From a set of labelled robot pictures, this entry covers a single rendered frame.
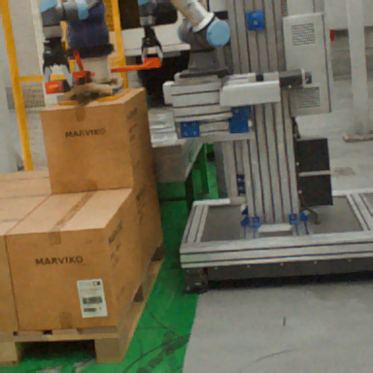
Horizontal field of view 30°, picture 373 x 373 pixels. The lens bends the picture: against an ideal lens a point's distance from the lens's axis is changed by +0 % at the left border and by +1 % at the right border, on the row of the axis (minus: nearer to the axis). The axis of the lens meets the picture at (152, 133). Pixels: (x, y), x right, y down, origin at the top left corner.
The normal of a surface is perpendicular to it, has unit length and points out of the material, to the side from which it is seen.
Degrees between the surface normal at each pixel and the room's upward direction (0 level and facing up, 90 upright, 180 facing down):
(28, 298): 90
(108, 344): 90
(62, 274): 90
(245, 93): 90
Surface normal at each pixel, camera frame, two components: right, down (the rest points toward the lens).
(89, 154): -0.15, 0.18
